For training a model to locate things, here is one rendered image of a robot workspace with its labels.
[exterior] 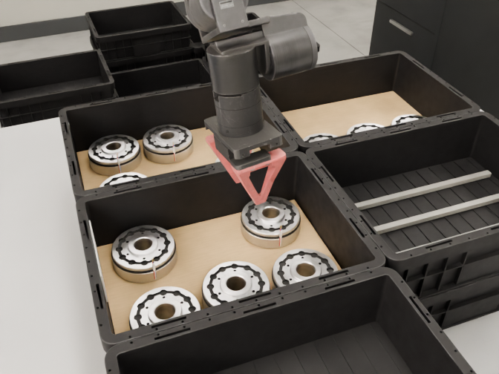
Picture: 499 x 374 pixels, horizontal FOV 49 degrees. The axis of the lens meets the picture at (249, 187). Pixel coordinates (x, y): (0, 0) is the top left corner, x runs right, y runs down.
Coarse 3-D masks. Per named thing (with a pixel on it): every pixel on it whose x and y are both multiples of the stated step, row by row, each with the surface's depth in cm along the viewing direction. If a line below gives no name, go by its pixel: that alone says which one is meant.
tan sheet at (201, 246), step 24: (240, 216) 99; (192, 240) 94; (216, 240) 94; (240, 240) 94; (312, 240) 94; (192, 264) 90; (216, 264) 90; (264, 264) 90; (336, 264) 90; (120, 288) 86; (144, 288) 86; (192, 288) 86; (120, 312) 82
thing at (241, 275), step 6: (228, 276) 83; (234, 276) 83; (240, 276) 83; (246, 276) 83; (222, 282) 82; (246, 282) 82; (222, 288) 81; (228, 288) 81; (246, 288) 81; (228, 294) 80; (234, 294) 80; (240, 294) 80; (246, 294) 81
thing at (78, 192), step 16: (128, 96) 113; (144, 96) 113; (64, 112) 108; (272, 112) 108; (64, 128) 104; (64, 144) 100; (288, 144) 100; (160, 176) 92; (176, 176) 92; (80, 192) 89; (96, 192) 89
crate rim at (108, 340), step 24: (216, 168) 94; (312, 168) 94; (120, 192) 89; (360, 240) 81; (96, 264) 76; (360, 264) 76; (384, 264) 77; (96, 288) 73; (288, 288) 73; (96, 312) 70; (192, 312) 70; (216, 312) 70; (120, 336) 67
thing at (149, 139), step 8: (152, 128) 116; (160, 128) 117; (168, 128) 116; (176, 128) 117; (184, 128) 116; (144, 136) 114; (152, 136) 114; (184, 136) 115; (144, 144) 112; (152, 144) 112; (160, 144) 112; (168, 144) 112; (176, 144) 112; (184, 144) 112; (160, 152) 110; (168, 152) 110
